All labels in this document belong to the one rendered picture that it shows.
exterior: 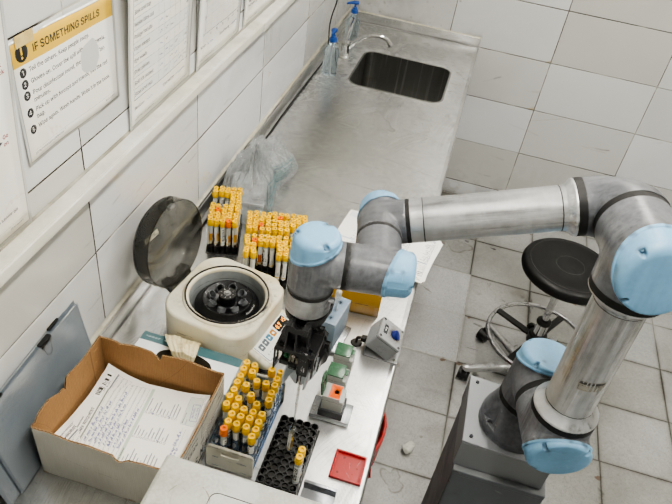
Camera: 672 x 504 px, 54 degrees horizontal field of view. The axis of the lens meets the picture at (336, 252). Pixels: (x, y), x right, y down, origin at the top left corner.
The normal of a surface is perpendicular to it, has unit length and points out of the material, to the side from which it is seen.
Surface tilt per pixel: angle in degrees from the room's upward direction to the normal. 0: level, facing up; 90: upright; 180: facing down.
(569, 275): 3
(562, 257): 1
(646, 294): 81
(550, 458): 96
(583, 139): 90
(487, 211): 47
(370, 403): 0
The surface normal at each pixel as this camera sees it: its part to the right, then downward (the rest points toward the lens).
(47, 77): 0.96, 0.25
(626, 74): -0.25, 0.59
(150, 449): 0.14, -0.76
